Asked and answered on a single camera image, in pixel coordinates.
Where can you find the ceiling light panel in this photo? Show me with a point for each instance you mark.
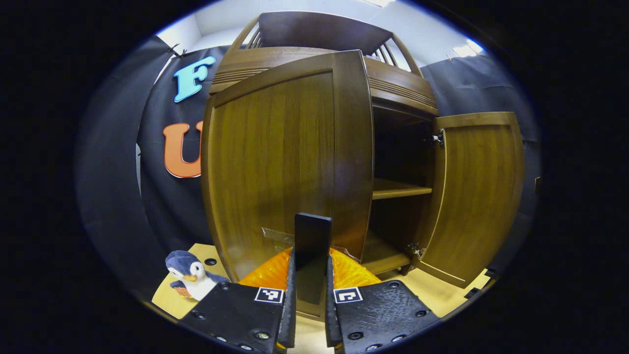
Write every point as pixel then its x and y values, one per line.
pixel 468 48

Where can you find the wooden cabinet drawer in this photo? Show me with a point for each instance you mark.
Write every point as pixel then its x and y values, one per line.
pixel 403 86

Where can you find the wooden cabinet shelf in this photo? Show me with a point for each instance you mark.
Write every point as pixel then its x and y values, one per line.
pixel 398 189

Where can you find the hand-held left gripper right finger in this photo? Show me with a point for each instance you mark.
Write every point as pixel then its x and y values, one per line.
pixel 330 305

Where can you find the wooden shoe cabinet door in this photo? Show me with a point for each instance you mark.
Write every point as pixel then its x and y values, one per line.
pixel 476 196
pixel 275 162

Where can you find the wooden double-door shoe cabinet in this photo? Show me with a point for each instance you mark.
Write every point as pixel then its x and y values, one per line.
pixel 319 32

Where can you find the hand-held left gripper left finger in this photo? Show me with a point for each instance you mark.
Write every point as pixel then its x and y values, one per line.
pixel 291 305

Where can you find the black backdrop cloth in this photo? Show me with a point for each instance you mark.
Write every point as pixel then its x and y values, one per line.
pixel 162 211

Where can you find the penguin plush toy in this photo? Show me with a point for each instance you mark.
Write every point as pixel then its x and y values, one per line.
pixel 194 275

